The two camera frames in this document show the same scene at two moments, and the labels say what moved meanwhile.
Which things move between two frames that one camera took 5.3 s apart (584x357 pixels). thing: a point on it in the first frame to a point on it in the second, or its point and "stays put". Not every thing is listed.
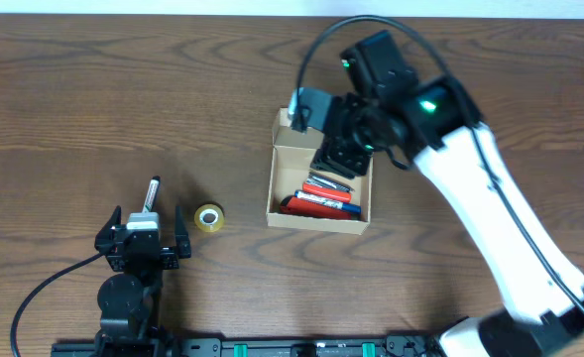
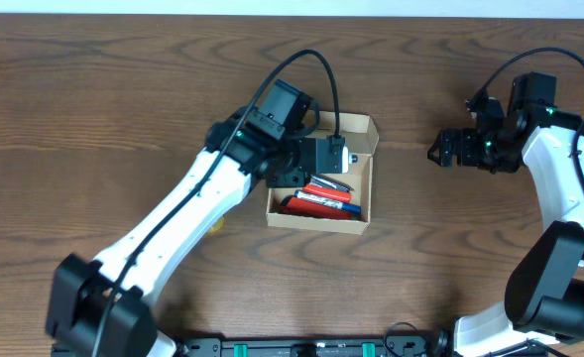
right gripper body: [364, 134] to [485, 150]
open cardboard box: [292, 159] stays put
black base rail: [282, 346] stays put
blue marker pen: [327, 201] stays put
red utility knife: [293, 205] stays put
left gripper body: [170, 261] to [292, 170]
